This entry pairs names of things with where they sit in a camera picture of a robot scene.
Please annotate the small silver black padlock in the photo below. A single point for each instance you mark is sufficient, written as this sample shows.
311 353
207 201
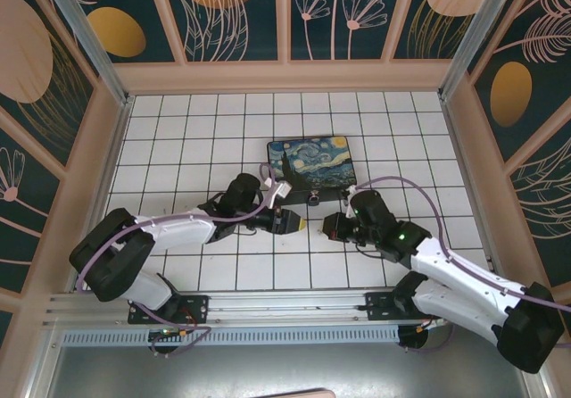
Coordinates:
313 199

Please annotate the starry night painted tin box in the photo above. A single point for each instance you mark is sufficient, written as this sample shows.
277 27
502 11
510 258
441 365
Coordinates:
312 161

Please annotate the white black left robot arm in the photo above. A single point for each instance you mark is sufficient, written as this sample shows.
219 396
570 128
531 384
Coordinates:
178 228

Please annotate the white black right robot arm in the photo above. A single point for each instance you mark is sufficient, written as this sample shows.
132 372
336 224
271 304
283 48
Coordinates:
464 282

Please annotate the pink flat object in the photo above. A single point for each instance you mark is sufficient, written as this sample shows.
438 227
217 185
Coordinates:
312 393

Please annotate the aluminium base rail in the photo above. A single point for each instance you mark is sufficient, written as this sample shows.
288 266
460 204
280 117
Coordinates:
290 304

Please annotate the aluminium side rail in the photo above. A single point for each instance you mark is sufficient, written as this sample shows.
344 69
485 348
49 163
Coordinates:
105 193
472 193

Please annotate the aluminium frame post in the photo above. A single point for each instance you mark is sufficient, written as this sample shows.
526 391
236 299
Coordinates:
482 27
87 27

